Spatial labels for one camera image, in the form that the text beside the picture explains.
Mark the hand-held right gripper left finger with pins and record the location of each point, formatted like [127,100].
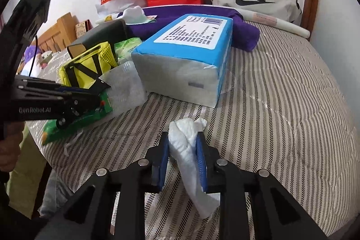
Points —
[161,164]

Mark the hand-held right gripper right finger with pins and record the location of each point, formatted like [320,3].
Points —
[201,164]

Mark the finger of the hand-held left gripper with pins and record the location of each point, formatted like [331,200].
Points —
[81,109]
[81,89]

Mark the white tissue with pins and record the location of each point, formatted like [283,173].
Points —
[182,150]

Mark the yellow mesh pouch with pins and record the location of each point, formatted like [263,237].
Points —
[84,65]

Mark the green snack packet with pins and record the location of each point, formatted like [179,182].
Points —
[53,130]

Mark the clear plastic bag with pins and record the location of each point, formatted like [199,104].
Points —
[126,88]

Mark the light green wipes packet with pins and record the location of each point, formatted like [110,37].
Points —
[126,48]

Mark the person's left hand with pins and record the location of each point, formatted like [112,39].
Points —
[9,152]

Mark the purple plush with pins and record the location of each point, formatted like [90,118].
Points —
[29,55]

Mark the patterned notebook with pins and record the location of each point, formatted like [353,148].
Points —
[81,29]

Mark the dark green tea tin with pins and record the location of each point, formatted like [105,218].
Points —
[104,32]

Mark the green bed sheet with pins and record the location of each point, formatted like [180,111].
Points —
[28,172]

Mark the wooden headboard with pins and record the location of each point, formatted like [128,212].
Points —
[62,29]

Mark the person's legs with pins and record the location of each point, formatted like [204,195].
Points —
[56,195]

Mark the striped quilted mattress pad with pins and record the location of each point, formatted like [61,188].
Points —
[281,102]

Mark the blue tissue pack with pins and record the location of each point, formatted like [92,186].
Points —
[182,60]

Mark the purple cloth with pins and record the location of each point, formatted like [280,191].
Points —
[244,32]

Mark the rolled printed paper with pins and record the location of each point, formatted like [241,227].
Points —
[281,25]

